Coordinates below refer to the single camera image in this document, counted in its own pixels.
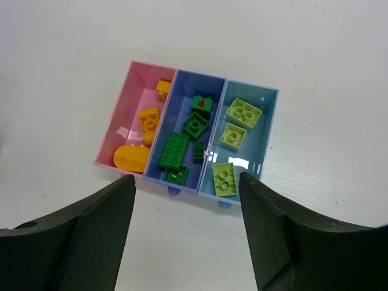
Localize purple-blue container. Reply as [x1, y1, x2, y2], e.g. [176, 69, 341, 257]
[144, 70, 227, 196]

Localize small orange lego brick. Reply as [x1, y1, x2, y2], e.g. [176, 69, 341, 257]
[156, 79, 172, 101]

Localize light blue container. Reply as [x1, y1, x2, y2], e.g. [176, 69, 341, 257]
[198, 80, 279, 211]

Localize dark green lego brick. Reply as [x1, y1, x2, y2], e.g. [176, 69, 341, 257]
[182, 112, 209, 139]

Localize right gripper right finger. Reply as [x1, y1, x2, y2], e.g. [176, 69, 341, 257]
[239, 173, 387, 290]

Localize small light green lego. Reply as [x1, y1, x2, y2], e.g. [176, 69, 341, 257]
[219, 122, 247, 151]

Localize light green large lego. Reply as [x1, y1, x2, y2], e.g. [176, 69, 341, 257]
[226, 98, 263, 129]

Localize orange rounded lego brick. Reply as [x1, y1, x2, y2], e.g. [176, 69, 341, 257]
[113, 144, 150, 173]

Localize light green two-stud lego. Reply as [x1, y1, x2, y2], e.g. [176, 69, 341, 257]
[213, 162, 238, 197]

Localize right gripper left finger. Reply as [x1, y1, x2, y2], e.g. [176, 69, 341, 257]
[1, 175, 136, 290]

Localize dark green sloped lego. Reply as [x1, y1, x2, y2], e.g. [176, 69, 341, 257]
[164, 165, 189, 186]

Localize small narrow green lego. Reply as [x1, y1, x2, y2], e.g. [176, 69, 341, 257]
[193, 140, 204, 164]

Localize green lego with red print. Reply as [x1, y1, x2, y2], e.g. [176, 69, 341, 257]
[191, 95, 213, 119]

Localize orange square lego brick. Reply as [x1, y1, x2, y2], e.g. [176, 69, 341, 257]
[139, 107, 159, 147]

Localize long dark green lego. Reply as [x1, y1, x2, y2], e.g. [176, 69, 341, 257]
[158, 132, 190, 170]

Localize pink container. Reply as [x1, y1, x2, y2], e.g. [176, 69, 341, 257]
[93, 61, 176, 177]

